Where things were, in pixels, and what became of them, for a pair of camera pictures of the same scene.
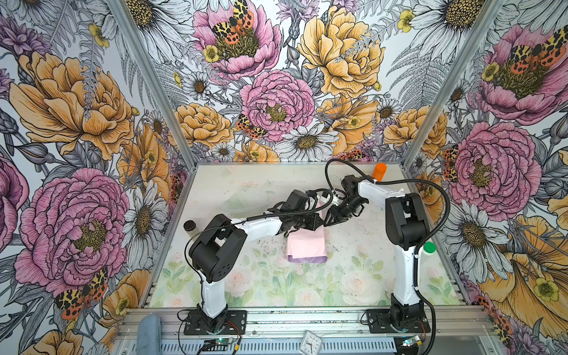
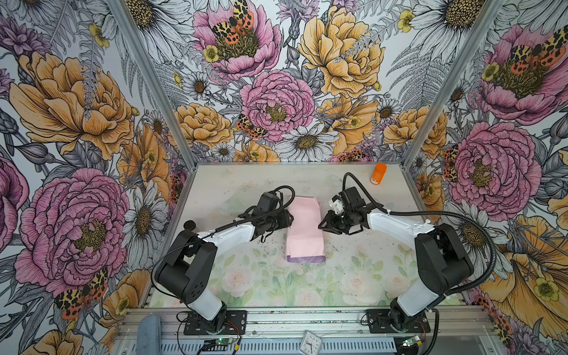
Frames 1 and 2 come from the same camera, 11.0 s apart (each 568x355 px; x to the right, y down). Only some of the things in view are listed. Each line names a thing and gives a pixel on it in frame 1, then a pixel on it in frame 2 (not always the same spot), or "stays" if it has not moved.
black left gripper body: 305,220 → 278,220
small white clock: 310,344 stays
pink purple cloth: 306,245 stays
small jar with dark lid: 189,225 stays
